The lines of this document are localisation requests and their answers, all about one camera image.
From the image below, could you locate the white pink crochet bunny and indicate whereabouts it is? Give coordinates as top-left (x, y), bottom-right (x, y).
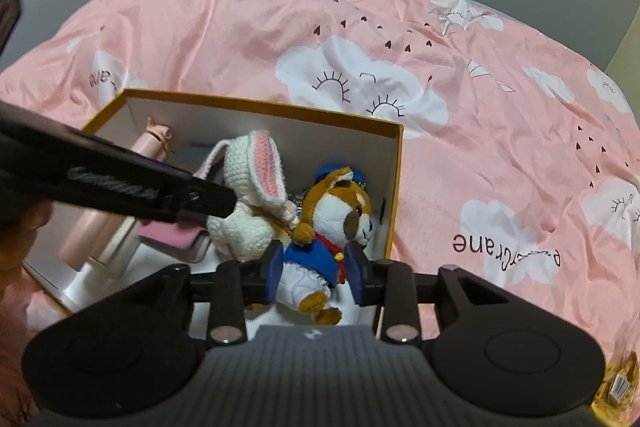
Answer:
top-left (206, 130), bottom-right (298, 261)

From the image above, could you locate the person left hand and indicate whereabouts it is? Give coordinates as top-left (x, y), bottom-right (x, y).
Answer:
top-left (0, 200), bottom-right (53, 296)

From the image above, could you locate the pink card wallet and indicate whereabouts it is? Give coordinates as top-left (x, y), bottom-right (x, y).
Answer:
top-left (138, 221), bottom-right (210, 263)

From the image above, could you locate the pink patterned bed cover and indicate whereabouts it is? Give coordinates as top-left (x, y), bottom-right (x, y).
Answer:
top-left (0, 0), bottom-right (640, 427)

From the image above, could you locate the brown sailor bear plush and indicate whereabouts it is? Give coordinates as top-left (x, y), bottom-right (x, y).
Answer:
top-left (276, 166), bottom-right (373, 326)

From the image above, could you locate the yellow cardboard box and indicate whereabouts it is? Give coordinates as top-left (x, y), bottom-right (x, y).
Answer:
top-left (25, 90), bottom-right (404, 331)

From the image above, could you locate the dark grey square box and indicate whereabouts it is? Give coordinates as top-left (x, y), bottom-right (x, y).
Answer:
top-left (166, 141), bottom-right (228, 185)

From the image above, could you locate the pink bottle with ears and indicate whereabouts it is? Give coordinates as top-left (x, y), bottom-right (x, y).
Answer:
top-left (58, 116), bottom-right (174, 273)

